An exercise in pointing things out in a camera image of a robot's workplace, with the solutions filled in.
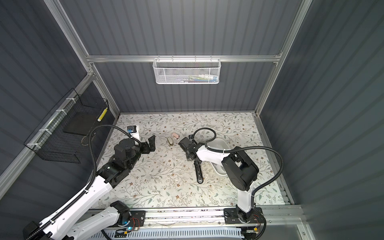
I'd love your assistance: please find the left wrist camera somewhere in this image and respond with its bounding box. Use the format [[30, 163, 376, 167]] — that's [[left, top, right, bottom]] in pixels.
[[127, 125, 141, 141]]

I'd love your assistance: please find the pink mini stapler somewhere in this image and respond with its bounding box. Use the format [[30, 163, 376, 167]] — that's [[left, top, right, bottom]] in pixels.
[[171, 133, 180, 140]]

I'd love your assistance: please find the yellow marker pen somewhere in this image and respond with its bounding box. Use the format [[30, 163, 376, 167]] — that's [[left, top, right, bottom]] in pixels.
[[97, 107, 108, 122]]

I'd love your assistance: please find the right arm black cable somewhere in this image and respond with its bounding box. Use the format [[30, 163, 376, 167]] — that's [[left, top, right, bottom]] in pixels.
[[191, 127, 285, 199]]

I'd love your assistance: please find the white wire mesh basket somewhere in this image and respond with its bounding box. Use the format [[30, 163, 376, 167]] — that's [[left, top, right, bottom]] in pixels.
[[153, 59, 222, 85]]

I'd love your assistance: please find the black wire basket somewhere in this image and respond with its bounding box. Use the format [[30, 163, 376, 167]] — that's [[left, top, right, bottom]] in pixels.
[[24, 91, 109, 164]]

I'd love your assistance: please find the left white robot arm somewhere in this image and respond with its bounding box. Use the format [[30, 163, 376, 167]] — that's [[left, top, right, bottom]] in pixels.
[[23, 136, 156, 240]]

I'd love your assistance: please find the black foam pad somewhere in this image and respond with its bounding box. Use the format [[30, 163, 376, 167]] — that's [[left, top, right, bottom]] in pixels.
[[63, 113, 102, 136]]

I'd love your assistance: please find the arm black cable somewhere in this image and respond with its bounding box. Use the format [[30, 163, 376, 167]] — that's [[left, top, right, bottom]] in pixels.
[[191, 127, 285, 199], [25, 124, 142, 240]]

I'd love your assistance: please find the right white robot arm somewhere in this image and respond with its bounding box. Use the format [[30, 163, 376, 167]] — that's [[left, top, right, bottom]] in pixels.
[[179, 137, 259, 216]]

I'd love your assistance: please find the white oval plastic tray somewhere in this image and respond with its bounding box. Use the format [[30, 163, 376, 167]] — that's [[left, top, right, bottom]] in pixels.
[[203, 138, 230, 177]]

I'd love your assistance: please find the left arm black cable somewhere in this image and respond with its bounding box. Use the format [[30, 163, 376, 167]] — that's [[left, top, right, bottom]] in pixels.
[[25, 124, 142, 240]]

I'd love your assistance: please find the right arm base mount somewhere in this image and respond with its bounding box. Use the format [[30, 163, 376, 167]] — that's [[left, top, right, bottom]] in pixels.
[[223, 206, 266, 225]]

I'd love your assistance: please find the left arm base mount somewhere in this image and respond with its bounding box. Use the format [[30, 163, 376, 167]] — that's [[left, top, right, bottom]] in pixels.
[[109, 210, 147, 232]]

